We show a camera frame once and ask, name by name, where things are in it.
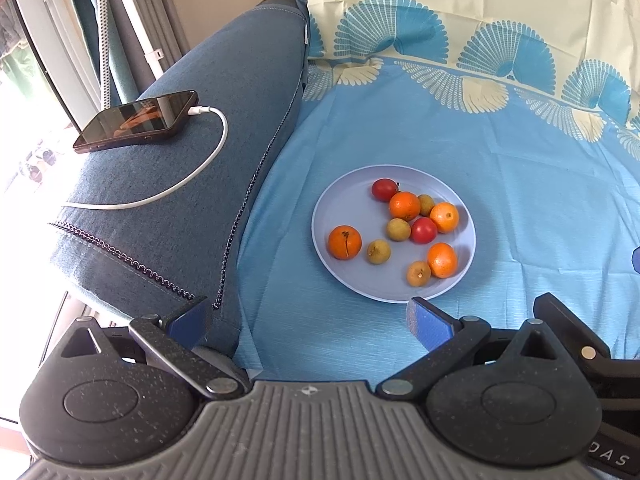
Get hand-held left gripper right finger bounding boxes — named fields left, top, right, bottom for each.
left=375, top=296, right=598, bottom=401

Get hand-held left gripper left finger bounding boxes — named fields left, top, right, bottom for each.
left=60, top=296, right=244, bottom=401

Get small orange with dark slit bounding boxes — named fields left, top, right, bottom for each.
left=328, top=225, right=362, bottom=261

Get pale blue round plate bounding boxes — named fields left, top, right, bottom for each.
left=311, top=164, right=477, bottom=303

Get red cherry tomato with stem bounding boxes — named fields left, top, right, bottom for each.
left=371, top=178, right=401, bottom=202

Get blue sofa armrest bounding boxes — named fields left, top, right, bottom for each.
left=47, top=0, right=311, bottom=361

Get blue and cream printed sheet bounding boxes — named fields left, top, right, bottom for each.
left=232, top=0, right=640, bottom=381

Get black smartphone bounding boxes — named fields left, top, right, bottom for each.
left=73, top=90, right=200, bottom=155

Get teal curtain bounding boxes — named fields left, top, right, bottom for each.
left=60, top=0, right=141, bottom=108

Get white dotted pole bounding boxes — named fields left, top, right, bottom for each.
left=96, top=0, right=114, bottom=108

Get white pipe with clamp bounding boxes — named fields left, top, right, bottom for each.
left=117, top=0, right=166, bottom=73

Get grey pleated curtain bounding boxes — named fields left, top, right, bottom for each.
left=130, top=0, right=193, bottom=76

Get white charging cable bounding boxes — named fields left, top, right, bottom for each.
left=64, top=105, right=229, bottom=212

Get white window frame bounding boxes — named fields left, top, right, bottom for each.
left=10, top=0, right=108, bottom=126

